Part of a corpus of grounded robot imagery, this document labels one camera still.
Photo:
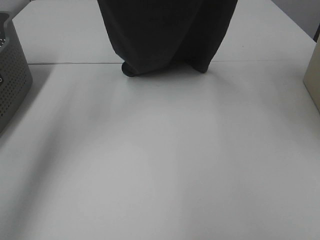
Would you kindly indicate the grey perforated plastic basket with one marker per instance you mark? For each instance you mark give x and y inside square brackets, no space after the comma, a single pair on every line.
[15,75]

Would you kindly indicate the dark navy towel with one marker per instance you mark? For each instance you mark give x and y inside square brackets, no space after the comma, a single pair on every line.
[149,35]

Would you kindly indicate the beige box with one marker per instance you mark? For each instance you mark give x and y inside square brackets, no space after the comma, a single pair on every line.
[311,78]

